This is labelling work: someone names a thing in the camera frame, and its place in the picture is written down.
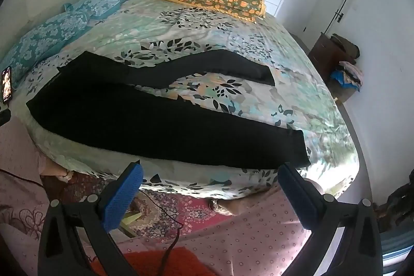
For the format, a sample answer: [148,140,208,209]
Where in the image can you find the black pants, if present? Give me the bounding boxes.
[27,50,309,169]

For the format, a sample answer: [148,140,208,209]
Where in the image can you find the pink dotted pajama legs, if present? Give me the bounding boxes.
[1,118,309,275]

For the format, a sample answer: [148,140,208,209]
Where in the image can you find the orange fuzzy sleeve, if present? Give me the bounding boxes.
[90,246,217,276]

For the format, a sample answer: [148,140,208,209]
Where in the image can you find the red patterned rug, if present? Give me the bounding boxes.
[41,174,227,240]

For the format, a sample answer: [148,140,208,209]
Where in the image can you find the floral green bed quilt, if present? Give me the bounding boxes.
[10,0,359,200]

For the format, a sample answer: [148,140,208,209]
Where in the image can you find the pile of clothes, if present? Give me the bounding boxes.
[328,34,364,104]

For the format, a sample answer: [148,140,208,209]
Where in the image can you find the dark wooden cabinet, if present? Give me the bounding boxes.
[308,33,356,83]

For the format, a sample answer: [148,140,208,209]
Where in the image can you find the smartphone with lit screen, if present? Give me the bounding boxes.
[1,66,13,104]

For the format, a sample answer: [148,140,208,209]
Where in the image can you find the teal floral pillow near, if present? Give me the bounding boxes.
[1,10,89,86]

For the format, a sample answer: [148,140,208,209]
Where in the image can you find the black cable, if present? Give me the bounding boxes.
[0,168,185,276]

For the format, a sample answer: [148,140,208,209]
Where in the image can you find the white door with handle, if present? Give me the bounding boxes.
[300,0,347,50]

